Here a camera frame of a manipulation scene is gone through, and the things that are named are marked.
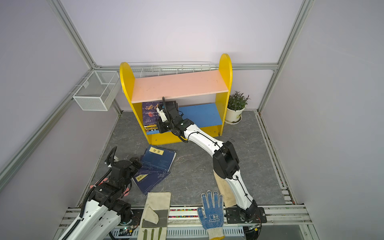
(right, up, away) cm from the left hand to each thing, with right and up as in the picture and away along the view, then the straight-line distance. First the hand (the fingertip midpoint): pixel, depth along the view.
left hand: (135, 164), depth 79 cm
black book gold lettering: (+5, +20, +9) cm, 23 cm away
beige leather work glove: (+50, -18, 0) cm, 53 cm away
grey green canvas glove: (+12, -26, -7) cm, 30 cm away
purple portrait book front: (+5, +28, +8) cm, 30 cm away
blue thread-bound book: (+9, +1, +12) cm, 16 cm away
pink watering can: (-4, -1, -21) cm, 21 cm away
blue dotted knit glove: (+41, -25, -7) cm, 48 cm away
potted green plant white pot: (+60, +35, +21) cm, 73 cm away
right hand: (+10, +21, +6) cm, 24 cm away
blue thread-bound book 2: (+5, -11, +6) cm, 13 cm away
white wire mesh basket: (-33, +43, +18) cm, 57 cm away
